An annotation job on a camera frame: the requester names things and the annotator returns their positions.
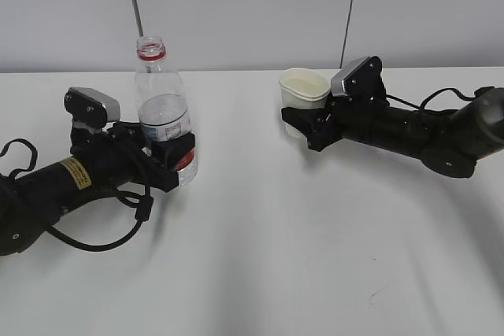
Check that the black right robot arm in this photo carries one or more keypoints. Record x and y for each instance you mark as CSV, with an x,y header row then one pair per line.
x,y
448,142

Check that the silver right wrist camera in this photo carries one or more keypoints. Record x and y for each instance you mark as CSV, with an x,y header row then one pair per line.
x,y
360,79

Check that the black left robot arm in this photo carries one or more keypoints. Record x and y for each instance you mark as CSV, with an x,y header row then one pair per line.
x,y
34,200

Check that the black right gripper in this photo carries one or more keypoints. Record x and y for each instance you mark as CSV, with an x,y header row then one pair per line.
x,y
370,123

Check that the white paper cup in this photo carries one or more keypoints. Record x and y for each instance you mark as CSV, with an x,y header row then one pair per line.
x,y
303,88

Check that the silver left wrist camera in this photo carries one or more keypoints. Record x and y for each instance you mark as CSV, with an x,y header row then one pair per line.
x,y
91,109

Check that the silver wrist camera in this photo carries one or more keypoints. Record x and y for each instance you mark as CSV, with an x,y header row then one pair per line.
x,y
360,79
91,109

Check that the clear water bottle red label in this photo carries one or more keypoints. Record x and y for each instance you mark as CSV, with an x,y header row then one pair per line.
x,y
159,93

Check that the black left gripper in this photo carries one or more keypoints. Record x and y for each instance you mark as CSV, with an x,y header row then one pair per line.
x,y
116,156

